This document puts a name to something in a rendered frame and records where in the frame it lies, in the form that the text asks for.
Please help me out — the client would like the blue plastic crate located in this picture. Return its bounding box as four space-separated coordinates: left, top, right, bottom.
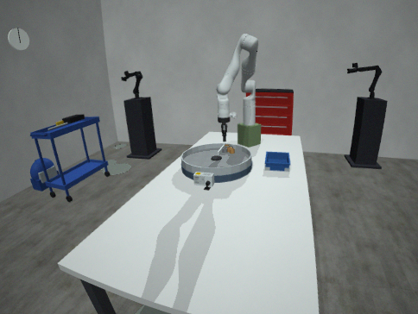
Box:
264 152 290 172

